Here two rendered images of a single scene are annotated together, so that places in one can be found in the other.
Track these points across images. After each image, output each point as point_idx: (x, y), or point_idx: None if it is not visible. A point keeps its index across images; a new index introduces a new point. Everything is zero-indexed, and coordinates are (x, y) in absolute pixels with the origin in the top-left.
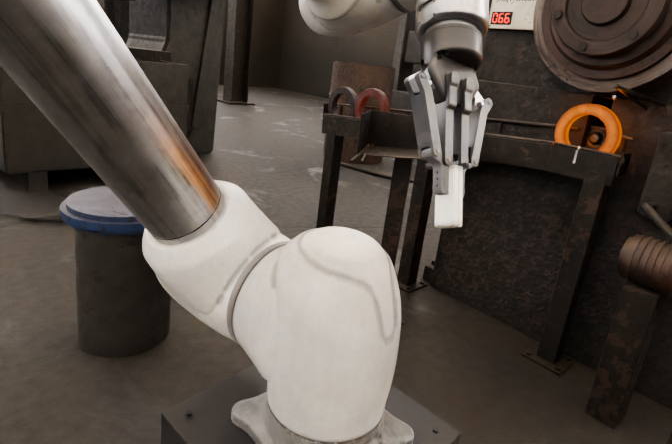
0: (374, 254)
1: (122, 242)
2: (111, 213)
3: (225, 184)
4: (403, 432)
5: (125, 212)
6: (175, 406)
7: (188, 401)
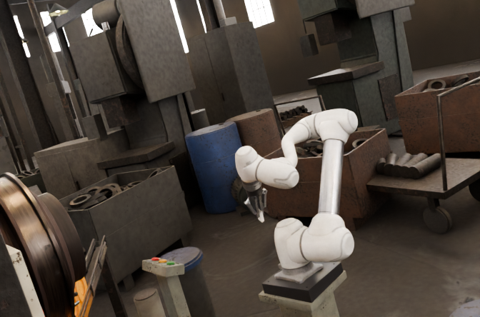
0: (278, 222)
1: None
2: (474, 305)
3: (319, 213)
4: (277, 273)
5: (469, 309)
6: (338, 263)
7: (336, 265)
